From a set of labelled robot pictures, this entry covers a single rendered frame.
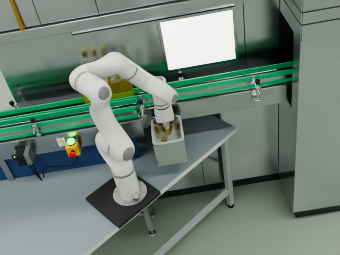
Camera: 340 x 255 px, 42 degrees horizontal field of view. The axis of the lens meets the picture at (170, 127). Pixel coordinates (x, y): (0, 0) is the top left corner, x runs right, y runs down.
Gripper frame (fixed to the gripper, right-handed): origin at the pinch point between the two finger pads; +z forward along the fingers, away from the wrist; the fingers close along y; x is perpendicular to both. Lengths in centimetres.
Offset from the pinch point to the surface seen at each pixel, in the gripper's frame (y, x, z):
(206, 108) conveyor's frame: -24.0, -16.3, 4.1
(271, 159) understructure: -68, -37, 76
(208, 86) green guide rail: -27.1, -18.1, -9.2
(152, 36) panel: -1, -35, -38
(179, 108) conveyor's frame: -8.9, -16.5, 1.3
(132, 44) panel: 11, -35, -35
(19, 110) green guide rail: 84, -27, -10
